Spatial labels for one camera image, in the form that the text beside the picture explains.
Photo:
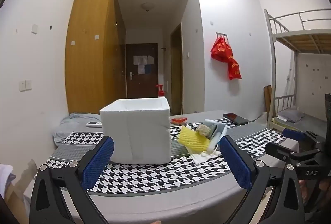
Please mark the blue-grey crumpled sheet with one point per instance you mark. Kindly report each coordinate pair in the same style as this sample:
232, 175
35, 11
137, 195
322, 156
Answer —
75, 127

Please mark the houndstooth patterned table mat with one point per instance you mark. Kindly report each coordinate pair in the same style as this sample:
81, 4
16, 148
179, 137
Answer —
155, 175

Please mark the red snack packet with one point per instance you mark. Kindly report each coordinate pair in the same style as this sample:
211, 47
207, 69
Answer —
179, 120

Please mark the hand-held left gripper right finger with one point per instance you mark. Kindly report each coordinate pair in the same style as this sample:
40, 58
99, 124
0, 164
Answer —
235, 162

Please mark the wooden planks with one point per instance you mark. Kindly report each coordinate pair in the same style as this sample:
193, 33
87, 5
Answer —
267, 102

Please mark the blue face mask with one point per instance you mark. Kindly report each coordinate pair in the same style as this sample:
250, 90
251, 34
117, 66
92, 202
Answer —
221, 133

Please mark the beige crumpled cloth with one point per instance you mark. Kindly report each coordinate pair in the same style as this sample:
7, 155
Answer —
203, 129

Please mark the dark brown door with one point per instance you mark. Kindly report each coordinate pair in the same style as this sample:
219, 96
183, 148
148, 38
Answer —
141, 84

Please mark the white red-capped pump bottle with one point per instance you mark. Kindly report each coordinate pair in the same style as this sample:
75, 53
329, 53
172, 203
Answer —
160, 92

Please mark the red plastic bag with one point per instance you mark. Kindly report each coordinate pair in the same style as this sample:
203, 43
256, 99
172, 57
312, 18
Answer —
234, 70
220, 49

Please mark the grey pillow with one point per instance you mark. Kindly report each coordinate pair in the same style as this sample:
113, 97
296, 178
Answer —
291, 115

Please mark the black smartphone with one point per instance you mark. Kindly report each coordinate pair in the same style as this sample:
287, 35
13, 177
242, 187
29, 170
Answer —
235, 119

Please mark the single white wall switch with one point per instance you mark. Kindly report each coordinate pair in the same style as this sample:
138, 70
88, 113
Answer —
34, 29

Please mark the yellow sponge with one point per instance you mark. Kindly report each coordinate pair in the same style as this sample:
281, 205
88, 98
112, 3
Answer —
192, 140

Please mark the double white wall switch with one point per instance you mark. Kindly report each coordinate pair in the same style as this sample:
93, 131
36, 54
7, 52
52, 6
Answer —
25, 85

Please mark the white face mask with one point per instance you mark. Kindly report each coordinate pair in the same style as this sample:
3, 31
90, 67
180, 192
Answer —
201, 159

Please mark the metal wall hook rack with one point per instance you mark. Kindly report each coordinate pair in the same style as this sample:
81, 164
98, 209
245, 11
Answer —
221, 34

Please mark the wooden side door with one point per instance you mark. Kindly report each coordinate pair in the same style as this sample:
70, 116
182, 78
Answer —
177, 71

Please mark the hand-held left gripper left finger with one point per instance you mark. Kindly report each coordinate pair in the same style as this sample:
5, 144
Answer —
99, 162

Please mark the paper notices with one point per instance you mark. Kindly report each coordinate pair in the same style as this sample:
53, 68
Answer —
142, 61

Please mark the white foam box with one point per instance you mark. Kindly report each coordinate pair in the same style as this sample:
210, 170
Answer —
134, 133

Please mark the ceiling lamp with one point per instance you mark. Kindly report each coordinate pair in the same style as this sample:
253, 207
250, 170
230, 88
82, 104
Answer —
147, 6

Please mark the white remote control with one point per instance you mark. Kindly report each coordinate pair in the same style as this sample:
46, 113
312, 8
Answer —
93, 124

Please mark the metal bunk bed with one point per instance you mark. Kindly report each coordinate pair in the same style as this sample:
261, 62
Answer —
310, 39

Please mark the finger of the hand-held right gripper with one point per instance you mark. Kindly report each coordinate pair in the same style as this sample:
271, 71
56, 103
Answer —
278, 150
292, 133

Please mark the wooden wardrobe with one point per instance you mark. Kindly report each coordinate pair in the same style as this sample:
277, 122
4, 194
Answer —
88, 58

